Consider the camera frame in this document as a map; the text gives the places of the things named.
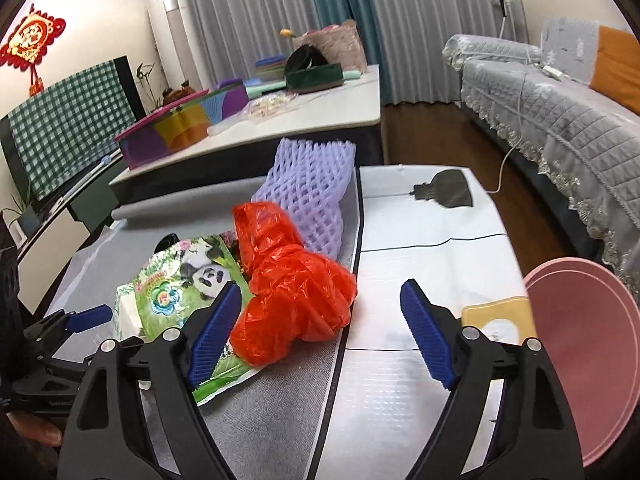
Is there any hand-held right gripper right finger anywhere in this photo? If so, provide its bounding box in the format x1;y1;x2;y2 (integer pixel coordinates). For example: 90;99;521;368
400;279;586;480

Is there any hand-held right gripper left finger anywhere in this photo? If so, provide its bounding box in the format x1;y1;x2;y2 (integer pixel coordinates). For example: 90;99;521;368
57;280;243;480

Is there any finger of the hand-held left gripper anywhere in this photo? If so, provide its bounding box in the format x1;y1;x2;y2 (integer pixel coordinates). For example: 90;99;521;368
10;349;101;405
22;305;114;357

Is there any green panda print packet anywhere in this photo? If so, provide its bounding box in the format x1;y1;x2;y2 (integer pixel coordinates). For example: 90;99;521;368
115;232;261;407

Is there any red plastic bag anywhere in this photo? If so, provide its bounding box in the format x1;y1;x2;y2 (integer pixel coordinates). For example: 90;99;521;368
229;201;358;367

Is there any pink waste bin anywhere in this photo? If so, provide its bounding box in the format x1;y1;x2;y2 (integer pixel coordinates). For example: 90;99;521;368
522;257;639;467

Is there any purple foam net sleeve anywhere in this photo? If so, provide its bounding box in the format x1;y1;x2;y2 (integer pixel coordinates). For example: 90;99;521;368
250;137;357;261

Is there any person's left hand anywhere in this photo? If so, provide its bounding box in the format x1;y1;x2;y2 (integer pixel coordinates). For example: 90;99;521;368
7;409;64;447

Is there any white television cabinet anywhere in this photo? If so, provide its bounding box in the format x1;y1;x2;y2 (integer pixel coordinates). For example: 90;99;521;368
15;160;122;311

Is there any potted plant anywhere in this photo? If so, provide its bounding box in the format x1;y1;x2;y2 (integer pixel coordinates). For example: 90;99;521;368
0;180;42;242

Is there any multicolour storage box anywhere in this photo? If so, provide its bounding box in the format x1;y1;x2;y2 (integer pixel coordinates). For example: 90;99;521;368
114;89;211;171

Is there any white top coffee table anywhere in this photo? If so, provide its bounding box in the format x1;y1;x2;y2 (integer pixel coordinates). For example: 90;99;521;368
109;64;385;206

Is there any clear plastic bag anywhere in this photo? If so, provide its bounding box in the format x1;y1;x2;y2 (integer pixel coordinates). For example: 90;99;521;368
247;93;297;121

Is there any brown figurine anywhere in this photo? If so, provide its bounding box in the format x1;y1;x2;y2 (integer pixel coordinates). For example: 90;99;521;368
162;80;197;109

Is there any bamboo plant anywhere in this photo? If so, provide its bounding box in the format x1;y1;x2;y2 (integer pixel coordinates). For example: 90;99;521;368
135;62;162;112

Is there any sofa with grey quilted cover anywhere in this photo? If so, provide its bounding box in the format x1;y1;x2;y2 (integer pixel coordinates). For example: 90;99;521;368
442;17;640;292

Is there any mint green tray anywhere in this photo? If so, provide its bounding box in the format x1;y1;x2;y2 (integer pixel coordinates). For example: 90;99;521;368
244;69;362;100

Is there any stack of plastic bowls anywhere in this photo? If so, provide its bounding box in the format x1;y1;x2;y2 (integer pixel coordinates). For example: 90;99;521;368
252;55;292;82

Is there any dark green handbag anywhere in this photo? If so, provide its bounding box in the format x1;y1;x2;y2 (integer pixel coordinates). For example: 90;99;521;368
284;44;347;95

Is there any white standing air conditioner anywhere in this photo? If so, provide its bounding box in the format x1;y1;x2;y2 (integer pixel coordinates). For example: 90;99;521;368
146;0;204;95

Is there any pink lace basket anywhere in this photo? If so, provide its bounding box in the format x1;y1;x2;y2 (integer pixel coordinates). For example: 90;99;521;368
292;19;369;73

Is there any grey curtain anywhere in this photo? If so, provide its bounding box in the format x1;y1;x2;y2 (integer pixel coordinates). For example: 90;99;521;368
360;0;529;107
167;0;321;92

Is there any orange cushion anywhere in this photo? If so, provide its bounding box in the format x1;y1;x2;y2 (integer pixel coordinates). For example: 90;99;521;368
590;25;640;107

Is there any white power cable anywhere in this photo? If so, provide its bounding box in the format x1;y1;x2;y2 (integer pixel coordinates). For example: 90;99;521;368
486;67;562;195

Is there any red knot wall ornament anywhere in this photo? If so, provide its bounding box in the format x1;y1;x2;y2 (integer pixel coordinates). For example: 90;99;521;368
0;4;67;98

